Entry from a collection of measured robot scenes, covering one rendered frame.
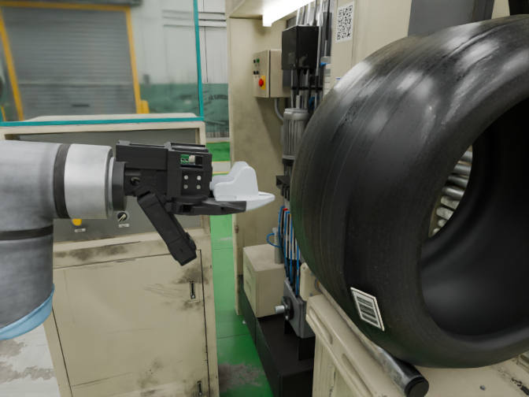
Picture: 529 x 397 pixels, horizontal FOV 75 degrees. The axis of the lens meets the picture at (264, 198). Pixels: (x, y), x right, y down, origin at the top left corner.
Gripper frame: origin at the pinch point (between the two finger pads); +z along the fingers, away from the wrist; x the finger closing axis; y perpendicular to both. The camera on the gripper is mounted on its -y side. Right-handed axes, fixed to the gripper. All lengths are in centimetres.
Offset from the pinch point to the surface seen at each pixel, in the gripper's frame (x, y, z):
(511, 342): -12.6, -19.1, 40.7
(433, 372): 0, -37, 42
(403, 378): -8.5, -27.5, 24.9
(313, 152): 5.4, 6.9, 9.1
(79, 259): 63, -40, -37
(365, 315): -9.9, -13.3, 13.6
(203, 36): 907, 144, 95
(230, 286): 169, -117, 39
